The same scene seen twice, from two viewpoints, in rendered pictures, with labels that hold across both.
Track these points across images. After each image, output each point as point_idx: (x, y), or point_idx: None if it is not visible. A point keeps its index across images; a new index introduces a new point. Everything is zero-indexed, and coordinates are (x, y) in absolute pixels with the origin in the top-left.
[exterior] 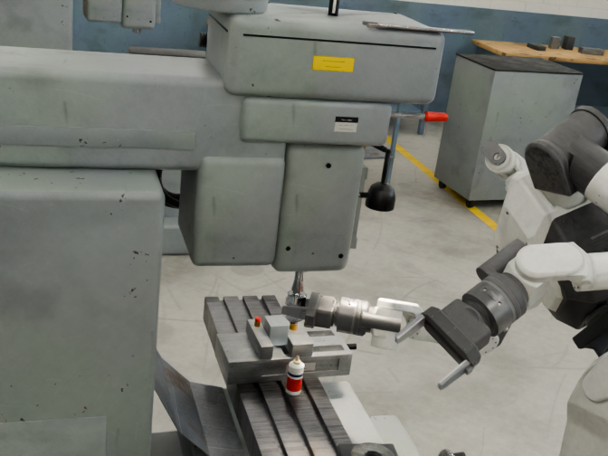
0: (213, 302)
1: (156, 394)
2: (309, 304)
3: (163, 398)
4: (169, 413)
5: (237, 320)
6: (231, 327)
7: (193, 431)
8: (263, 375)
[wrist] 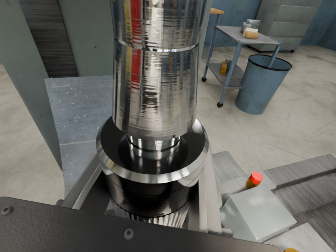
0: (326, 161)
1: (47, 91)
2: (37, 222)
3: (67, 107)
4: (57, 120)
5: (312, 189)
6: (297, 185)
7: (87, 162)
8: (181, 228)
